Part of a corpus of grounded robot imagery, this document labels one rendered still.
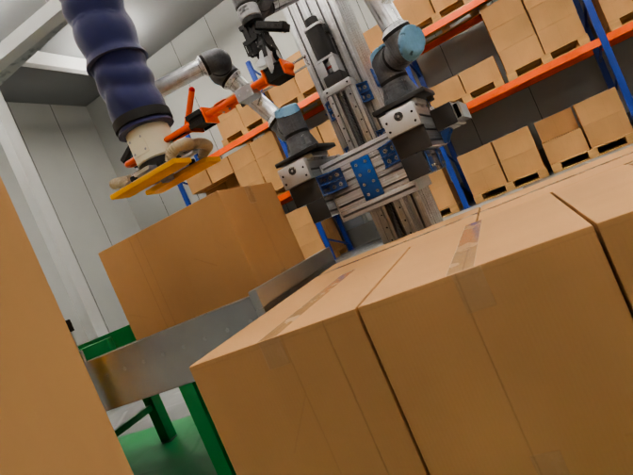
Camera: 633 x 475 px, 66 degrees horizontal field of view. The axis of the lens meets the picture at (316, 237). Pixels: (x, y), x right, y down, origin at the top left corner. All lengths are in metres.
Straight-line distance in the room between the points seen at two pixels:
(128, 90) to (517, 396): 1.64
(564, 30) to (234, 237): 7.62
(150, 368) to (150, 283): 0.31
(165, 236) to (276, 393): 0.94
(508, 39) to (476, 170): 2.08
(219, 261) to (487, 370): 1.06
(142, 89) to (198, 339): 0.96
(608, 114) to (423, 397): 7.96
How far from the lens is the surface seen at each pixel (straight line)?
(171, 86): 2.32
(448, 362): 0.89
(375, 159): 2.06
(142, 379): 1.83
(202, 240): 1.71
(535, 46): 8.74
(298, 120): 2.23
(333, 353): 0.93
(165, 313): 1.89
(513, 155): 8.65
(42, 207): 4.94
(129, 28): 2.13
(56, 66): 11.91
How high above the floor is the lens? 0.70
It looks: 1 degrees down
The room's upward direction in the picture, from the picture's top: 24 degrees counter-clockwise
